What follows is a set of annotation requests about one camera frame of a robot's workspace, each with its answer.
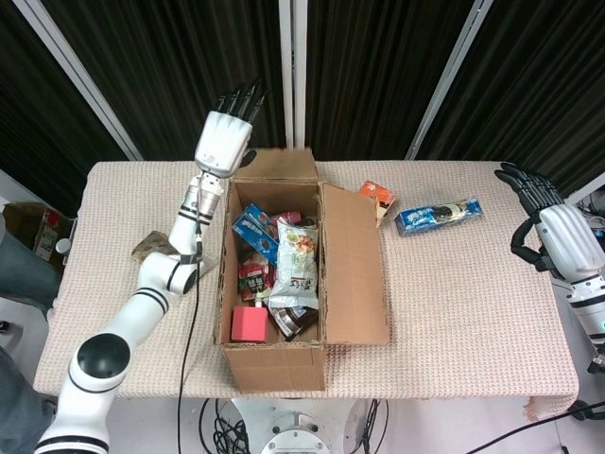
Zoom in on white green snack bag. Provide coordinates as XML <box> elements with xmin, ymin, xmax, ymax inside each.
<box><xmin>268</xmin><ymin>219</ymin><xmax>319</xmax><ymax>311</ymax></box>

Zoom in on grey round robot base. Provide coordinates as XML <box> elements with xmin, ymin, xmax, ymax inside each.
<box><xmin>229</xmin><ymin>399</ymin><xmax>374</xmax><ymax>454</ymax></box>

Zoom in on gold foil snack bag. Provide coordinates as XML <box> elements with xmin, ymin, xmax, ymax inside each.
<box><xmin>130</xmin><ymin>230</ymin><xmax>181</xmax><ymax>264</ymax></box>

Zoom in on brown cardboard shipping box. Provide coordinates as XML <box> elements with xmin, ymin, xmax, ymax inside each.
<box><xmin>213</xmin><ymin>147</ymin><xmax>392</xmax><ymax>394</ymax></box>

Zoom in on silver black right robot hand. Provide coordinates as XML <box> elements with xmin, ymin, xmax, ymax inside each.
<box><xmin>493</xmin><ymin>161</ymin><xmax>605</xmax><ymax>285</ymax></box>

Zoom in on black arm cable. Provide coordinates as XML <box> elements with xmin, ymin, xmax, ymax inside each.
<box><xmin>177</xmin><ymin>174</ymin><xmax>207</xmax><ymax>454</ymax></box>
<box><xmin>472</xmin><ymin>349</ymin><xmax>605</xmax><ymax>454</ymax></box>

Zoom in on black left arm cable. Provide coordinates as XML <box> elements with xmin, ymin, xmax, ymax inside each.
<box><xmin>177</xmin><ymin>174</ymin><xmax>207</xmax><ymax>454</ymax></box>

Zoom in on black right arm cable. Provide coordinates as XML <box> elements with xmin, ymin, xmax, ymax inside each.
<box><xmin>472</xmin><ymin>349</ymin><xmax>605</xmax><ymax>454</ymax></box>

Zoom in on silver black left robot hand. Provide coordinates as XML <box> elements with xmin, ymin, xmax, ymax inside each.
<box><xmin>194</xmin><ymin>78</ymin><xmax>269</xmax><ymax>180</ymax></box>

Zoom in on dark brown snack packet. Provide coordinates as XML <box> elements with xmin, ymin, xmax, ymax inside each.
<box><xmin>268</xmin><ymin>305</ymin><xmax>318</xmax><ymax>338</ymax></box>

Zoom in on black floor cable bundle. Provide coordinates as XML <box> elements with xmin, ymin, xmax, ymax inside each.
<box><xmin>352</xmin><ymin>399</ymin><xmax>393</xmax><ymax>454</ymax></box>
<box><xmin>198</xmin><ymin>398</ymin><xmax>251</xmax><ymax>454</ymax></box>

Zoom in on black ribbed screen panel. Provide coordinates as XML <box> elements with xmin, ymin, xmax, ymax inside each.
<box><xmin>0</xmin><ymin>0</ymin><xmax>129</xmax><ymax>204</ymax></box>
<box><xmin>304</xmin><ymin>0</ymin><xmax>474</xmax><ymax>161</ymax></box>
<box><xmin>415</xmin><ymin>0</ymin><xmax>605</xmax><ymax>218</ymax></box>
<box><xmin>40</xmin><ymin>0</ymin><xmax>289</xmax><ymax>162</ymax></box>

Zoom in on red dark snack packet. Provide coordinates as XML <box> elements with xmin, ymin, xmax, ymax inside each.
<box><xmin>237</xmin><ymin>253</ymin><xmax>276</xmax><ymax>304</ymax></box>

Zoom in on person in blue jeans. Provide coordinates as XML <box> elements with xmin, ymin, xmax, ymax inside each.
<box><xmin>0</xmin><ymin>226</ymin><xmax>62</xmax><ymax>454</ymax></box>

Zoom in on white metal frame post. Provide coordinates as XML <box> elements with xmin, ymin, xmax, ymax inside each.
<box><xmin>405</xmin><ymin>0</ymin><xmax>495</xmax><ymax>161</ymax></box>
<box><xmin>562</xmin><ymin>172</ymin><xmax>605</xmax><ymax>207</ymax></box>
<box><xmin>278</xmin><ymin>0</ymin><xmax>308</xmax><ymax>152</ymax></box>
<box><xmin>21</xmin><ymin>0</ymin><xmax>143</xmax><ymax>162</ymax></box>

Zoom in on beige woven tablecloth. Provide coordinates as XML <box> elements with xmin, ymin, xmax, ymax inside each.
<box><xmin>32</xmin><ymin>160</ymin><xmax>580</xmax><ymax>422</ymax></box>

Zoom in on orange biscuit box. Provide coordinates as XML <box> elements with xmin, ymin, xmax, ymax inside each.
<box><xmin>355</xmin><ymin>181</ymin><xmax>396</xmax><ymax>231</ymax></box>

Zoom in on red cube box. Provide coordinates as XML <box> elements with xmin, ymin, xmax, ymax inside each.
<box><xmin>230</xmin><ymin>306</ymin><xmax>269</xmax><ymax>342</ymax></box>

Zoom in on brown carton on floor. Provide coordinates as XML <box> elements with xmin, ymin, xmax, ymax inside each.
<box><xmin>4</xmin><ymin>201</ymin><xmax>77</xmax><ymax>259</ymax></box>

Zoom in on blue Oreo cookie pack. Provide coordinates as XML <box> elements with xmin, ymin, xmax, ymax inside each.
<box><xmin>393</xmin><ymin>197</ymin><xmax>484</xmax><ymax>237</ymax></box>

